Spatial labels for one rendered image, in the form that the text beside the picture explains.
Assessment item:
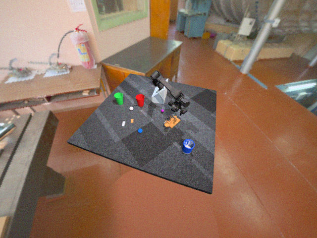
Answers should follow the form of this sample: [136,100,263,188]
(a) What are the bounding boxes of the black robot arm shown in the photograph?
[150,70,190,112]

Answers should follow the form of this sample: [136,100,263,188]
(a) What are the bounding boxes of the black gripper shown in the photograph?
[168,100,188,116]

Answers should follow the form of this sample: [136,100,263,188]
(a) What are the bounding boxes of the green plastic cup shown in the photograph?
[114,93,123,105]

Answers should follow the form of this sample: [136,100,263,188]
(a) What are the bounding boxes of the red tapered cup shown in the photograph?
[136,94,144,107]

